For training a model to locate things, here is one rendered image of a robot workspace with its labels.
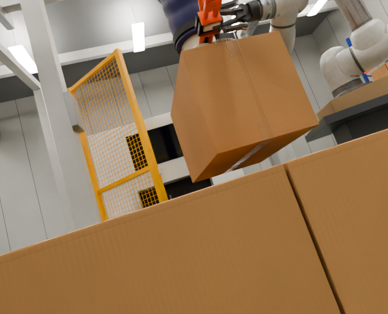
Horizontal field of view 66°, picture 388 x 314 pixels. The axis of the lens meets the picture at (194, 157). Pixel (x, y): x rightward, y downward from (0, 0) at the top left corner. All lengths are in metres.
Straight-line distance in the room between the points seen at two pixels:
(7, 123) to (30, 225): 3.62
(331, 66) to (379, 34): 0.25
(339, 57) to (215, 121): 0.96
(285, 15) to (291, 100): 0.38
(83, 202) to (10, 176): 9.17
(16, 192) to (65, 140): 8.88
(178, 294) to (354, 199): 0.27
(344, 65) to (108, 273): 1.60
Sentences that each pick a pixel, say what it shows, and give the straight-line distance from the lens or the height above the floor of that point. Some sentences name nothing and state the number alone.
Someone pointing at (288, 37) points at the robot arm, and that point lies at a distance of 1.41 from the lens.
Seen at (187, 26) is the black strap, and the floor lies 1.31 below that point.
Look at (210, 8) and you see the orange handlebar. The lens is 1.20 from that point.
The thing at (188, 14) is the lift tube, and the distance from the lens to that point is 1.50.
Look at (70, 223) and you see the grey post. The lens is 4.73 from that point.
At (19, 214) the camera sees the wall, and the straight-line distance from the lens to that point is 11.27.
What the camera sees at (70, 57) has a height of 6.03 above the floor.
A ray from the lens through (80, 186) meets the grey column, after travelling 2.47.
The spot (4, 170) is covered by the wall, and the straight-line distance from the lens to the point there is 11.67.
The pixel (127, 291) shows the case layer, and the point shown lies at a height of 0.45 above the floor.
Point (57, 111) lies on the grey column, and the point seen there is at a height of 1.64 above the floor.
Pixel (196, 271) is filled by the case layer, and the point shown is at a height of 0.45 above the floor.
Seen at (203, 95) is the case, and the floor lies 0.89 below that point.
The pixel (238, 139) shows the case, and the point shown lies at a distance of 1.02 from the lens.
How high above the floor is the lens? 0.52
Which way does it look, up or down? 10 degrees up
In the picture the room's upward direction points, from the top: 19 degrees counter-clockwise
